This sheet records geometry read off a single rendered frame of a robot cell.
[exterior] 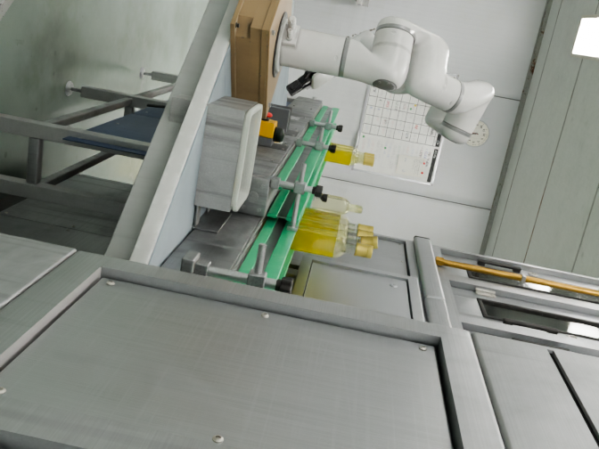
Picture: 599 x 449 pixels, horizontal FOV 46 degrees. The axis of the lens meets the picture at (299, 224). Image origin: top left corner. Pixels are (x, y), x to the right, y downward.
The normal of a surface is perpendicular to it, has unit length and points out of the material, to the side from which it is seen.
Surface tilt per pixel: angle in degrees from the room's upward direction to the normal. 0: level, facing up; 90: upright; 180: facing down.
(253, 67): 90
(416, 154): 90
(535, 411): 90
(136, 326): 89
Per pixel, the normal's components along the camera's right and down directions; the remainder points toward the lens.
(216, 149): -0.11, 0.27
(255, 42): -0.19, 0.81
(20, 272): 0.18, -0.94
